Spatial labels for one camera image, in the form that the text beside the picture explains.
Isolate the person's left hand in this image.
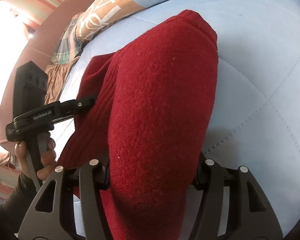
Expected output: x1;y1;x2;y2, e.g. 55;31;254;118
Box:
14;137;58;182

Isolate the left forearm dark sleeve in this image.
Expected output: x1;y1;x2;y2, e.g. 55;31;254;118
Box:
0;173;37;239

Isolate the light blue quilted bedspread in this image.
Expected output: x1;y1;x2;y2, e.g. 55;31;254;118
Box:
60;0;300;236

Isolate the plaid pillow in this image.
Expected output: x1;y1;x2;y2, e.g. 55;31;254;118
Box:
51;12;83;64

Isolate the brown blanket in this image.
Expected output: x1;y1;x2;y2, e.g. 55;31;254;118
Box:
45;56;80;105

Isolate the pink headboard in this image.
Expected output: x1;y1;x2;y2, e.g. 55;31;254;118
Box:
0;0;94;153

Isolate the red knitted sweater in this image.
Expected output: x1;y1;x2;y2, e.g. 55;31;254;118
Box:
58;10;218;239

